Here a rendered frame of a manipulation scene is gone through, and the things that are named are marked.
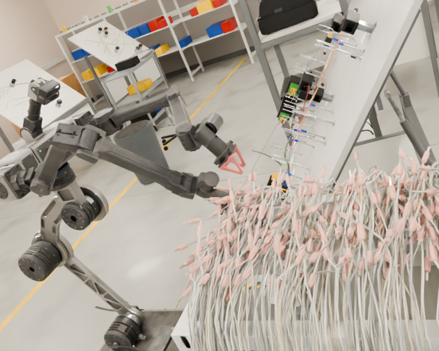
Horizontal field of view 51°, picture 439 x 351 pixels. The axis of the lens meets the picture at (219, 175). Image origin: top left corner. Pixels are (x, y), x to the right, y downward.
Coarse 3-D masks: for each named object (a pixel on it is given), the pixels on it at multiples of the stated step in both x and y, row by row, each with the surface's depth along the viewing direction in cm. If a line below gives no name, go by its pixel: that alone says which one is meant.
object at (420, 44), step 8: (424, 0) 401; (424, 8) 404; (424, 16) 407; (416, 24) 417; (424, 24) 410; (416, 32) 420; (424, 32) 418; (432, 32) 515; (408, 40) 426; (416, 40) 424; (424, 40) 421; (432, 40) 415; (408, 48) 429; (416, 48) 427; (424, 48) 425; (432, 48) 418; (400, 56) 435; (408, 56) 433; (416, 56) 431; (424, 56) 428; (432, 56) 422; (432, 64) 426
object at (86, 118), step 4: (88, 112) 221; (80, 116) 215; (84, 116) 218; (88, 116) 218; (92, 116) 217; (80, 120) 215; (84, 120) 217; (88, 120) 215; (92, 120) 215; (80, 124) 216; (84, 124) 216; (88, 124) 215; (92, 124) 215
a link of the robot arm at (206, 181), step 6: (192, 174) 169; (204, 174) 161; (210, 174) 162; (216, 174) 162; (198, 180) 162; (204, 180) 160; (210, 180) 160; (216, 180) 161; (198, 186) 163; (204, 186) 161; (210, 186) 160; (216, 186) 163; (180, 192) 165; (186, 192) 165; (192, 192) 167; (192, 198) 167
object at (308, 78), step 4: (304, 72) 201; (304, 76) 199; (308, 76) 200; (312, 76) 200; (300, 80) 202; (304, 80) 197; (308, 80) 197; (312, 80) 198; (300, 84) 198; (304, 84) 201; (308, 84) 200; (312, 84) 199; (316, 84) 199; (320, 84) 200; (300, 88) 199; (304, 88) 200; (308, 88) 198; (324, 88) 199
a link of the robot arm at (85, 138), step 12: (60, 132) 148; (72, 132) 147; (84, 132) 148; (96, 132) 150; (60, 144) 146; (72, 144) 145; (84, 144) 146; (48, 156) 156; (60, 156) 155; (48, 168) 163; (36, 180) 172; (48, 180) 170; (36, 192) 176; (48, 192) 175
